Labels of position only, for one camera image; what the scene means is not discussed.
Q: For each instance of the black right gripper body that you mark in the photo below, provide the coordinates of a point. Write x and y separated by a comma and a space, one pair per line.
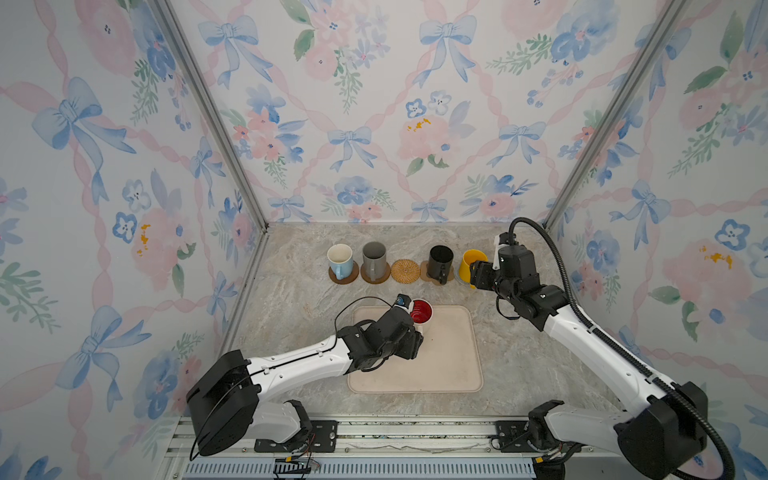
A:
485, 275

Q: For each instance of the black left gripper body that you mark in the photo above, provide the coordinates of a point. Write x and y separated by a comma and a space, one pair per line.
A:
408, 347

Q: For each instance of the yellow mug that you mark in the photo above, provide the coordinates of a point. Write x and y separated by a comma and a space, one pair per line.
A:
468, 259

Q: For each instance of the red mug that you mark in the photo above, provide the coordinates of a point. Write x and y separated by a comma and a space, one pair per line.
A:
421, 314

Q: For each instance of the black mug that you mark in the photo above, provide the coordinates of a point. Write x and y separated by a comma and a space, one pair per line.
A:
440, 262

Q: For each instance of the cork paw print coaster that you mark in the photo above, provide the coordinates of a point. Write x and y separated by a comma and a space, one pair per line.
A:
426, 278

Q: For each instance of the rattan woven round coaster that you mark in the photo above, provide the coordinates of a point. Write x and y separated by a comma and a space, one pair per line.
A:
405, 271

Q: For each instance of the plain brown wooden coaster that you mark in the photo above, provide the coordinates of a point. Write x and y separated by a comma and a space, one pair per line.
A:
375, 281

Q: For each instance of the dark wooden coaster white marks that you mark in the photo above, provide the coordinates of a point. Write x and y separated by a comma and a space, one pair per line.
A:
348, 279

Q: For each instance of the grey mug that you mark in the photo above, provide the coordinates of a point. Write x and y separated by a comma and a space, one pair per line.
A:
374, 259

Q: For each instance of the light blue mug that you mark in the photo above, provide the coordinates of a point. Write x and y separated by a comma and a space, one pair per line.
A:
340, 258

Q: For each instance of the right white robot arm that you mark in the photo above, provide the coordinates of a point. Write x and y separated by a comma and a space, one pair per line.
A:
659, 427

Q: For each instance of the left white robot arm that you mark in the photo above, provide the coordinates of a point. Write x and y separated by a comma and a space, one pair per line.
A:
236, 396

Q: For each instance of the beige serving tray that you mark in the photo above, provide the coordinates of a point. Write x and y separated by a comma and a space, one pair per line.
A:
447, 361

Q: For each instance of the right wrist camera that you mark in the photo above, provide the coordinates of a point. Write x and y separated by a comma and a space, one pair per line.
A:
499, 241

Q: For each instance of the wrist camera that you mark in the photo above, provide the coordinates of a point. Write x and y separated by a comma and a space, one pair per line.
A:
499, 241
404, 302

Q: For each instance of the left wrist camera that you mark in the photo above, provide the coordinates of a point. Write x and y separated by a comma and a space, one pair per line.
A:
404, 302

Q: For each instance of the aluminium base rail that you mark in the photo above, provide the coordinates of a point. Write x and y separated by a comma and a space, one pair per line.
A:
392, 447

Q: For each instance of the aluminium corner frame post right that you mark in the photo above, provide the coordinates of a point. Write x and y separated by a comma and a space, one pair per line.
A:
658, 36

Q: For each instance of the aluminium corner frame post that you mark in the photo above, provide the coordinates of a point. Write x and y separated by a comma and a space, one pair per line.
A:
658, 36
179, 45

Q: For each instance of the aluminium corner frame post left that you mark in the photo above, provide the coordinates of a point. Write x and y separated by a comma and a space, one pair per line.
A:
179, 45

